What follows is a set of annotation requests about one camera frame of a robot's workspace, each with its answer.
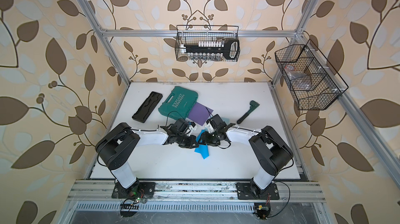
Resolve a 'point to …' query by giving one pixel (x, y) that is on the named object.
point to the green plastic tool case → (180, 103)
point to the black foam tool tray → (148, 107)
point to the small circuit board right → (262, 210)
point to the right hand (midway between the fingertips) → (202, 142)
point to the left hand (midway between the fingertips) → (197, 143)
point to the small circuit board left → (128, 210)
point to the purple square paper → (200, 113)
